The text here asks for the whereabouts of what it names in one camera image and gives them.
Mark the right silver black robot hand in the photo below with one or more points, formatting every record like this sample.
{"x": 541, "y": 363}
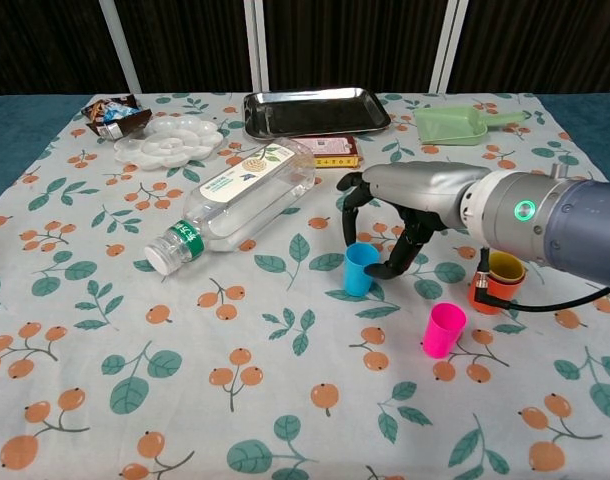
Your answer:
{"x": 420, "y": 187}

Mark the light blue plastic cup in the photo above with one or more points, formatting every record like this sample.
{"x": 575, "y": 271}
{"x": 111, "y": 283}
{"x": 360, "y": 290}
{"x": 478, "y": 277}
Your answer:
{"x": 357, "y": 277}

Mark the yellow plastic cup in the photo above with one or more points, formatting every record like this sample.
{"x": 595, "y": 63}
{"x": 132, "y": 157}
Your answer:
{"x": 505, "y": 267}

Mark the pink plastic cup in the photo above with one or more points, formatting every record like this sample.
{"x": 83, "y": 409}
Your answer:
{"x": 441, "y": 340}

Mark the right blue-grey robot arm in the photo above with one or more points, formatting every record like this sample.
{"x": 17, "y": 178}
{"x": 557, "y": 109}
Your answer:
{"x": 575, "y": 225}

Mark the green plastic dustpan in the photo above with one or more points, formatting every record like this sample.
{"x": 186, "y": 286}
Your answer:
{"x": 450, "y": 127}

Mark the flat red yellow box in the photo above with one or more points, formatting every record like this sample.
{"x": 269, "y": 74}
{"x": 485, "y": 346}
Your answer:
{"x": 335, "y": 147}

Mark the stainless steel tray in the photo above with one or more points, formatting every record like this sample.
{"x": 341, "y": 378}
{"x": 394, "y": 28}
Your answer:
{"x": 315, "y": 112}

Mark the orange plastic cup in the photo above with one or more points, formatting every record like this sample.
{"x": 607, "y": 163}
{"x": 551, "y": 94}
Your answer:
{"x": 500, "y": 292}

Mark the clear plastic water bottle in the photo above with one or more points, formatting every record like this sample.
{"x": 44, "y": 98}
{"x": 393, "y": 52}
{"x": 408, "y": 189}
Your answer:
{"x": 245, "y": 200}

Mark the floral printed tablecloth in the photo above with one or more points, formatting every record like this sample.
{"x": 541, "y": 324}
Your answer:
{"x": 285, "y": 350}

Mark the white flower paint palette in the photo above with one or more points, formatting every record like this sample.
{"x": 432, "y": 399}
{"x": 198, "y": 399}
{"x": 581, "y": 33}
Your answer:
{"x": 175, "y": 142}

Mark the dark white-framed partition screen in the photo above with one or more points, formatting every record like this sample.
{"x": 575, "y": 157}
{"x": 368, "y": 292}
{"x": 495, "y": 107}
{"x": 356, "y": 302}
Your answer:
{"x": 185, "y": 45}

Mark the brown snack wrapper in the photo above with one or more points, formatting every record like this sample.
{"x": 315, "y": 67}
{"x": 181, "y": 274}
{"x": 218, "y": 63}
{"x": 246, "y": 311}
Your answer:
{"x": 120, "y": 117}

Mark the teal velvet table cover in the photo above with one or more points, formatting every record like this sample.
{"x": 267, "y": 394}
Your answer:
{"x": 15, "y": 130}

